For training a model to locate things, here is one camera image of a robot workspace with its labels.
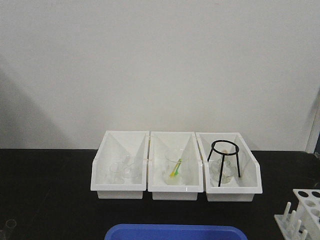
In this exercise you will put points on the black wire tripod stand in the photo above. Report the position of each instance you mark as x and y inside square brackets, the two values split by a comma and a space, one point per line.
[224, 149]

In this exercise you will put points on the white test tube rack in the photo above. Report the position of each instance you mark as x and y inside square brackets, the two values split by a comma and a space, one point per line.
[304, 222]

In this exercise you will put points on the glass beaker with droppers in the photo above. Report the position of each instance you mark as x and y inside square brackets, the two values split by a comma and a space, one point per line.
[175, 168]

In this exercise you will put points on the white storage bin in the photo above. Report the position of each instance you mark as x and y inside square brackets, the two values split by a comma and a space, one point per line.
[115, 145]
[240, 189]
[160, 142]

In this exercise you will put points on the clear glass test tube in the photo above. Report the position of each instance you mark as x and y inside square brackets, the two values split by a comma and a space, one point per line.
[8, 228]

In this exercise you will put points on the blue plastic tray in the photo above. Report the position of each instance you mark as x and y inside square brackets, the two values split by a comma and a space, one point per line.
[173, 232]

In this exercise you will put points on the right white storage bin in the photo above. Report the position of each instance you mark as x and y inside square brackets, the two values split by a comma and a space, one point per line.
[240, 189]

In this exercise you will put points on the left white storage bin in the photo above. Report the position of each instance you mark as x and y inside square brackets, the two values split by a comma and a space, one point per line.
[115, 145]

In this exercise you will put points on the glassware in left bin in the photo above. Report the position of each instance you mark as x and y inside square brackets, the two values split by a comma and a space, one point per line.
[122, 170]

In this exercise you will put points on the glass flask under tripod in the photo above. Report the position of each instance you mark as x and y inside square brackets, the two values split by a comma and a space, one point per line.
[228, 171]

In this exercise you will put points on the middle white storage bin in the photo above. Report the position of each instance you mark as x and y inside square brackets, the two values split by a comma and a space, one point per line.
[160, 142]

